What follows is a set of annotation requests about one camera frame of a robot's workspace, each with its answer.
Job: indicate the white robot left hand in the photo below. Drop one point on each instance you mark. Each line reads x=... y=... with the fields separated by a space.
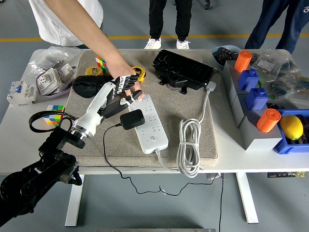
x=96 y=104

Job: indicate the person's left hand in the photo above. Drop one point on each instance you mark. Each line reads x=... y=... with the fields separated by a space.
x=123 y=68

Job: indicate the white power strip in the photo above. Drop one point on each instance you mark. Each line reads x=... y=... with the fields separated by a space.
x=154 y=135

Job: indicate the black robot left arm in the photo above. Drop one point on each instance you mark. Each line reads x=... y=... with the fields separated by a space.
x=55 y=142

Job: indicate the person's left forearm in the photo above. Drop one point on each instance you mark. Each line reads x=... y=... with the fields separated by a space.
x=94 y=31

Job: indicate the black fabric pouch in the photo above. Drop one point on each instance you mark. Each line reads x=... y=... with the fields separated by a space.
x=87 y=87

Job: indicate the large colourful puzzle cube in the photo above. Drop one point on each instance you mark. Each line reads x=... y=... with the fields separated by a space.
x=101 y=62

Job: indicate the round yellow tape measure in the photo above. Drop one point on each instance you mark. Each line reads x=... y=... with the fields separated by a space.
x=93 y=70

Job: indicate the purple tray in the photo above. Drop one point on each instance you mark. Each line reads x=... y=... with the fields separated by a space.
x=60 y=93

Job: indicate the small colourful puzzle cube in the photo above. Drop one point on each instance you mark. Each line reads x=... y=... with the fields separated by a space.
x=56 y=108

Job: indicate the person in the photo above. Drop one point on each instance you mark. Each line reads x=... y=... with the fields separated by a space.
x=277 y=21
x=50 y=24
x=157 y=19

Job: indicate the black wrapped electronic device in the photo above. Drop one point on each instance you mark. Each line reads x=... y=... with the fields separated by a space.
x=183 y=68

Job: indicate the grey-brown mat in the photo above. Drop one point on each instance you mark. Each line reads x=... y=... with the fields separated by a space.
x=169 y=108

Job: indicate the clear bag of screws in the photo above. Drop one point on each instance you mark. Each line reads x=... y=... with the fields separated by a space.
x=55 y=56

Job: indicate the white circuit breaker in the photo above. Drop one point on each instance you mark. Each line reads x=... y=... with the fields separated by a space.
x=20 y=93

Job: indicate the light blue bowl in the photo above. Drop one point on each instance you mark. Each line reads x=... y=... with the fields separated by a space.
x=217 y=61

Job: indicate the white table leg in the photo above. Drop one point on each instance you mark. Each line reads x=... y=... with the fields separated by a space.
x=247 y=198
x=74 y=200

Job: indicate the black component packets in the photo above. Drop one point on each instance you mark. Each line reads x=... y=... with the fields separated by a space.
x=225 y=54

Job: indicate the black chair caster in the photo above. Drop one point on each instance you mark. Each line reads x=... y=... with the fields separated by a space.
x=206 y=5

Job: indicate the grey holder box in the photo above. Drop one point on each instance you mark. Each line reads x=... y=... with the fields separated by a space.
x=229 y=79
x=256 y=141
x=237 y=108

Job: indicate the orange cylinder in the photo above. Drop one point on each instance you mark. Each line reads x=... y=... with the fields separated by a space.
x=268 y=120
x=243 y=61

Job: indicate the blue plastic block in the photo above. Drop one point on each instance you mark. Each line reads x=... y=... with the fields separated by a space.
x=248 y=80
x=257 y=99

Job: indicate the grey box under table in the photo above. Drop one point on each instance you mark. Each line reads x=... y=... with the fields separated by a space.
x=213 y=177

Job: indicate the small green piece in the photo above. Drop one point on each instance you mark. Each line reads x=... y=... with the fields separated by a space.
x=260 y=83
x=271 y=97

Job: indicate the clear bag of components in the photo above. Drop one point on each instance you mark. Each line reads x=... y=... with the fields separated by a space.
x=272 y=62
x=289 y=87

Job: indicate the small black part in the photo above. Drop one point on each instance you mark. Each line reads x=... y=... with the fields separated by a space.
x=271 y=105

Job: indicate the yellow lemon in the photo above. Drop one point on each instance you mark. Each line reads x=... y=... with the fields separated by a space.
x=291 y=127

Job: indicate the blue storage bin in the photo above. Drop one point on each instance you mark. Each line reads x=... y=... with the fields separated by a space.
x=285 y=146

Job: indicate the black table control panel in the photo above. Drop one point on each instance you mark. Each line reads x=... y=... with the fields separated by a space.
x=286 y=174

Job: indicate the white wall socket module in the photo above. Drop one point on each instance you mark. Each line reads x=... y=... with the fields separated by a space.
x=48 y=81
x=66 y=72

